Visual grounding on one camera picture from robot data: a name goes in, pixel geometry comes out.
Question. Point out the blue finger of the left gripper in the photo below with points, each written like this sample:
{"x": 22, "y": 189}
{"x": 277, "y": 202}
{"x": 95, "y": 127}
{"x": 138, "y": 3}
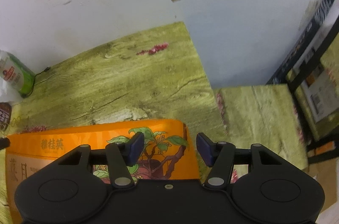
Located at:
{"x": 4, "y": 143}

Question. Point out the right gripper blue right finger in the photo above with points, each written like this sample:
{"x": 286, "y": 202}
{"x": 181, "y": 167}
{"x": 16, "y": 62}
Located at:
{"x": 219, "y": 156}

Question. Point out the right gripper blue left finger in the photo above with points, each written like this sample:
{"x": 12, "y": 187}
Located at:
{"x": 119, "y": 156}

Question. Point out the orange mooncake gift box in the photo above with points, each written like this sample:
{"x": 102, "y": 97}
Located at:
{"x": 168, "y": 152}

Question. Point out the purple lidded porridge can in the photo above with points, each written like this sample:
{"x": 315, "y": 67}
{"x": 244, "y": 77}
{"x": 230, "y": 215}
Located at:
{"x": 5, "y": 115}

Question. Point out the white plastic bag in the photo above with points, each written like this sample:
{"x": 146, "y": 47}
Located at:
{"x": 8, "y": 94}

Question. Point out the Tsingtao beer can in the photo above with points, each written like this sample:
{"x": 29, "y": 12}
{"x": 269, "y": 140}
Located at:
{"x": 14, "y": 72}

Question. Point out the black framed wooden board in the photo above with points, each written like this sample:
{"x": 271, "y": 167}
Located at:
{"x": 314, "y": 82}

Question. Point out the black leaning strip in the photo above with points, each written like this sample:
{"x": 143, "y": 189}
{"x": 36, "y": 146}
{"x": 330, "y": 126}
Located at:
{"x": 303, "y": 41}

